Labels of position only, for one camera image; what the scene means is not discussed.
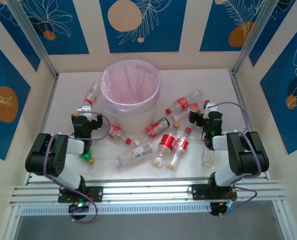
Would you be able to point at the clear red-label red-cap bottle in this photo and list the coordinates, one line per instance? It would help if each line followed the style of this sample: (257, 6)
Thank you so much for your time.
(114, 131)
(182, 103)
(194, 107)

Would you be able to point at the small clear red-label bottle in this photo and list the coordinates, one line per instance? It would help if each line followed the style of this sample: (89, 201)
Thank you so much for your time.
(91, 93)

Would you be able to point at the tall red-label red-cap bottle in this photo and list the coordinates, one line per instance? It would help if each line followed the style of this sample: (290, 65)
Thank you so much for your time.
(181, 145)

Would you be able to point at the green bottle with yellow cap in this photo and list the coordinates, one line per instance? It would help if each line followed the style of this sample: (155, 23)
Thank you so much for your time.
(86, 157)

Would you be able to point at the clear bottle without label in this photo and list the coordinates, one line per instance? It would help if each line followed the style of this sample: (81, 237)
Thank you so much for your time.
(208, 158)

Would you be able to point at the red-label bottle with yellow cap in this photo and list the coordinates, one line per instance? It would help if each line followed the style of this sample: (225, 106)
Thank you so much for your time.
(166, 143)

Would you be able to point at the red-green label white-cap bottle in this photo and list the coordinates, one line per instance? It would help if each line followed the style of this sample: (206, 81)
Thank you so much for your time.
(156, 128)

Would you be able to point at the clear bottle with white label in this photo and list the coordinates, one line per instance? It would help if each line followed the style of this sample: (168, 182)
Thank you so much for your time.
(136, 155)

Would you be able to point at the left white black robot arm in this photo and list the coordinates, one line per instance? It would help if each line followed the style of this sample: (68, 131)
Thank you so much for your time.
(71, 146)

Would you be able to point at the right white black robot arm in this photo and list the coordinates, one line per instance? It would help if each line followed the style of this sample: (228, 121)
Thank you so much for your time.
(248, 150)

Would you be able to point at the pink-lined trash bin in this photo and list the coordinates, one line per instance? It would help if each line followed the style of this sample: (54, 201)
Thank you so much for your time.
(128, 82)

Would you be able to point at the left controller board green light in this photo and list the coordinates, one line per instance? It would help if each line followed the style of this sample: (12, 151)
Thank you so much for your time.
(76, 208)

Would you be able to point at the controller board green light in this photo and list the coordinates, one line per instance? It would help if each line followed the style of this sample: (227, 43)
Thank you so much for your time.
(76, 208)
(217, 210)

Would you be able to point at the right controller board green light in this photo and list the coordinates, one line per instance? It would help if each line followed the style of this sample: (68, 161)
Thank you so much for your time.
(217, 210)

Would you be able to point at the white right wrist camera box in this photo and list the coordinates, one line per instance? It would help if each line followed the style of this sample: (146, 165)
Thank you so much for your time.
(211, 107)

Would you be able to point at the aluminium table side rail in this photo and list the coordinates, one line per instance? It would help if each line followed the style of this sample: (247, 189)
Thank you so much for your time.
(49, 100)
(239, 97)

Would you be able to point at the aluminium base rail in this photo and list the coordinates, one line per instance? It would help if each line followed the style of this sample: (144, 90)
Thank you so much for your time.
(148, 190)

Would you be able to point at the aluminium frame post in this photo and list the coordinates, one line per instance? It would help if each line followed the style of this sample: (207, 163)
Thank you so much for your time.
(256, 35)
(31, 35)

